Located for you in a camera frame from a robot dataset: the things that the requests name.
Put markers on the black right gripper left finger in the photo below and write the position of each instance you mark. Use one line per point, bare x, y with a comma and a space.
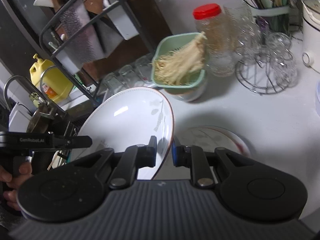
127, 163

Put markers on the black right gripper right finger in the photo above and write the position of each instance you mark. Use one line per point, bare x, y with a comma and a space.
194, 158

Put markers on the white plate green leaf pattern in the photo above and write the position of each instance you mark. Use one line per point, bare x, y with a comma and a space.
129, 118

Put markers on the chrome kitchen faucet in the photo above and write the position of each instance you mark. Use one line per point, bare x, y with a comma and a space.
48, 117

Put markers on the person's left hand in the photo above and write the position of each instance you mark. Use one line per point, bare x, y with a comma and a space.
14, 183

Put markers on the white plate pink flower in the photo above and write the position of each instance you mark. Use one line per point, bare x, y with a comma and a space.
211, 137

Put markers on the white bowl under basket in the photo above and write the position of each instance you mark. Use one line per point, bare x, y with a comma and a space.
190, 94

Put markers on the yellow detergent bottle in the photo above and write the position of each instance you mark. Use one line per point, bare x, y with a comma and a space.
55, 85

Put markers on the dried noodles bundle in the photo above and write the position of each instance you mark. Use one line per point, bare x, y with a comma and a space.
182, 62

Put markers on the clear jar red lid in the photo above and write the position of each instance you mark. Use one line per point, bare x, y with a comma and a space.
210, 19

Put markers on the grey textured cutting board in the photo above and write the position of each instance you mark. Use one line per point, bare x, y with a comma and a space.
84, 47

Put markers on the black dish drying rack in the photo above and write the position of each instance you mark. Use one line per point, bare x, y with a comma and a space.
62, 58

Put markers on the white rack caddy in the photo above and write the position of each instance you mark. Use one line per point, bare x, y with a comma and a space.
121, 20

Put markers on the green utensil holder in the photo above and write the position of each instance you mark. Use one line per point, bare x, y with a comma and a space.
279, 14

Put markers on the white rice cooker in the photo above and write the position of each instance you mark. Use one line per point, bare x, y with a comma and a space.
311, 34

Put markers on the wire glass holder rack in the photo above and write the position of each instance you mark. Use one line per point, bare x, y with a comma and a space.
264, 62

